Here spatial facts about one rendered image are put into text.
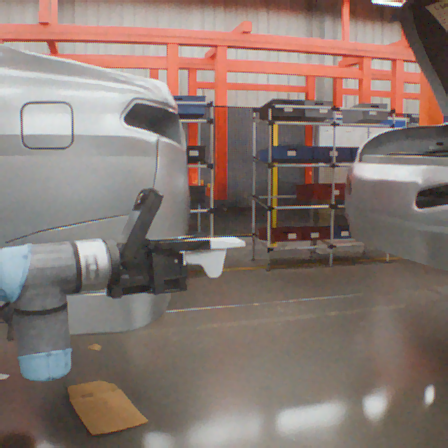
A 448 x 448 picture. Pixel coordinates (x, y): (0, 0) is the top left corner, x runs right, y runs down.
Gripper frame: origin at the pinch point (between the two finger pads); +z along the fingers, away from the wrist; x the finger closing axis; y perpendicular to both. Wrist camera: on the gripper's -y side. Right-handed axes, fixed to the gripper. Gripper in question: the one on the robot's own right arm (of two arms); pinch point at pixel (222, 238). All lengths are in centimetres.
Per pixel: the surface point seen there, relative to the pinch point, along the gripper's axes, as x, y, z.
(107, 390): -208, 95, 31
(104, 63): -628, -232, 169
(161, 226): -91, 0, 26
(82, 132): -90, -33, 0
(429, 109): -217, -85, 344
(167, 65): -604, -228, 259
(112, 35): -615, -270, 179
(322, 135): -439, -97, 405
